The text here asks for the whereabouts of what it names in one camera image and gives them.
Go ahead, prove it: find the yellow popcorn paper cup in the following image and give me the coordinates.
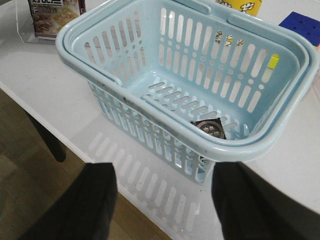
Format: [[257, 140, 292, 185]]
[[215, 0, 262, 17]]

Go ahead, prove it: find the light blue plastic basket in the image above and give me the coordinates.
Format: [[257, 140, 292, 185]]
[[56, 0, 320, 184]]

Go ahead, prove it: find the blue rubiks cube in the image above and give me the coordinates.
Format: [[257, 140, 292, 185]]
[[279, 11, 320, 50]]

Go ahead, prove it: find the maroon snack bag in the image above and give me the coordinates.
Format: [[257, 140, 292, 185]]
[[28, 0, 86, 40]]

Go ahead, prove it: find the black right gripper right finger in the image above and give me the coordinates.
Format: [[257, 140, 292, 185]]
[[211, 162, 320, 240]]

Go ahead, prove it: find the clear acrylic display shelf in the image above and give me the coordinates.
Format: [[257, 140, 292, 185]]
[[14, 0, 55, 45]]

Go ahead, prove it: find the black tissue pack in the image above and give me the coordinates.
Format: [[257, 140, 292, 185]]
[[189, 117, 227, 140]]

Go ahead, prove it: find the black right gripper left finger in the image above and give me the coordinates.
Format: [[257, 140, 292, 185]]
[[20, 163, 118, 240]]

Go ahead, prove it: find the black table leg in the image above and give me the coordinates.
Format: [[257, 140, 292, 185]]
[[25, 111, 67, 162]]

